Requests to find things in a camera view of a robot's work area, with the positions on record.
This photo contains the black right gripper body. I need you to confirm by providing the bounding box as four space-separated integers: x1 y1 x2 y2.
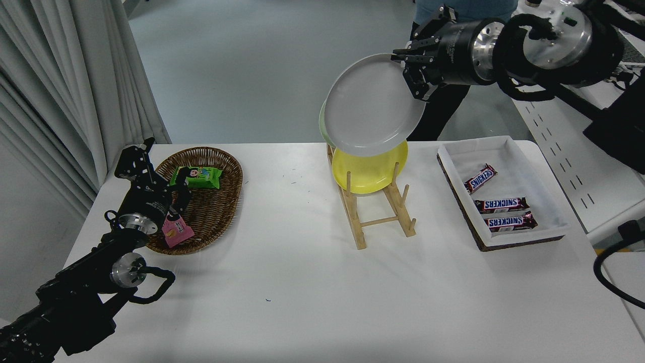
436 19 484 85

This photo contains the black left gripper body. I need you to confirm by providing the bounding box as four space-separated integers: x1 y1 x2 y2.
119 185 174 226

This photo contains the person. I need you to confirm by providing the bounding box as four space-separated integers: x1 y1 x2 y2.
406 0 520 142

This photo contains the pale green plate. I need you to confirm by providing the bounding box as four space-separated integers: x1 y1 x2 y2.
318 101 336 148

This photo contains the green snack packet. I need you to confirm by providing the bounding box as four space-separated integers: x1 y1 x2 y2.
169 165 223 191

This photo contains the yellow plate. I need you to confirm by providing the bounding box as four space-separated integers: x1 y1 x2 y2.
331 140 409 195

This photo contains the black and white cylinder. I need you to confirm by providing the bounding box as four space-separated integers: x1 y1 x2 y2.
619 220 645 244

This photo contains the brown wicker basket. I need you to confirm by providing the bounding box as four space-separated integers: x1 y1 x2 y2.
144 147 243 255

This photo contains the grey curtain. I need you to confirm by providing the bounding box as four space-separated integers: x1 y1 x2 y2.
0 0 172 222

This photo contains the pink snack packet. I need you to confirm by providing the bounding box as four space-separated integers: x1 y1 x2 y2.
161 212 195 248

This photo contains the wooden plate rack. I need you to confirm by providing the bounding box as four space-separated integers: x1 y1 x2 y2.
327 144 417 251

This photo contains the grey plate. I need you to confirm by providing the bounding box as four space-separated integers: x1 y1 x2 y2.
324 53 426 157

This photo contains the white side desk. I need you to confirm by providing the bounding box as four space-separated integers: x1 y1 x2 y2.
511 0 645 245

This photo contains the Snickers bar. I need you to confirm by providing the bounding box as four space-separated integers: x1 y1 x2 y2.
464 163 498 195
474 197 531 214
484 212 539 233

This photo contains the white lined tray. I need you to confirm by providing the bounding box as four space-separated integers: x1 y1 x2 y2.
436 135 571 252

